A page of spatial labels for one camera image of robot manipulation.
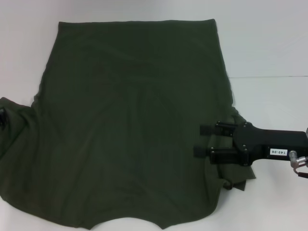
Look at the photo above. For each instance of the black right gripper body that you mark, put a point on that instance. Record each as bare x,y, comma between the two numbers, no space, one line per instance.
257,144

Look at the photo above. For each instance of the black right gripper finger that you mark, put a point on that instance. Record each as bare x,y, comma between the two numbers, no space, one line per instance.
221,155
216,130

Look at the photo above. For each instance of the dark green shirt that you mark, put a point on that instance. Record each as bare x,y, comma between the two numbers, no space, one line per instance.
125,120

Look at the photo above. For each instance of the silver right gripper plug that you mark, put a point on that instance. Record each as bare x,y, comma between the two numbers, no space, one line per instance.
298,160

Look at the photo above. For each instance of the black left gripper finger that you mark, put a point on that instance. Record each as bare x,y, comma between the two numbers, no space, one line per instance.
2,121
2,112

